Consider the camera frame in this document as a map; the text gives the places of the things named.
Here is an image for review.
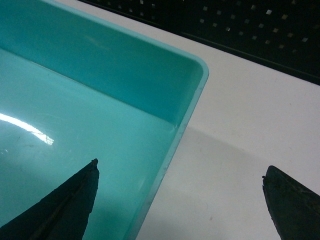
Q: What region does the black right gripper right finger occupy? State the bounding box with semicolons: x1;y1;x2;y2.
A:
262;165;320;240

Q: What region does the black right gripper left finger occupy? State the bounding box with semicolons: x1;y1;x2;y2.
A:
0;158;100;240

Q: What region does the turquoise plastic tray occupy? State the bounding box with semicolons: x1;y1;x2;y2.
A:
0;0;209;240

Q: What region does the black perforated metal panel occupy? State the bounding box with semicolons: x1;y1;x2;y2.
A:
89;0;320;85

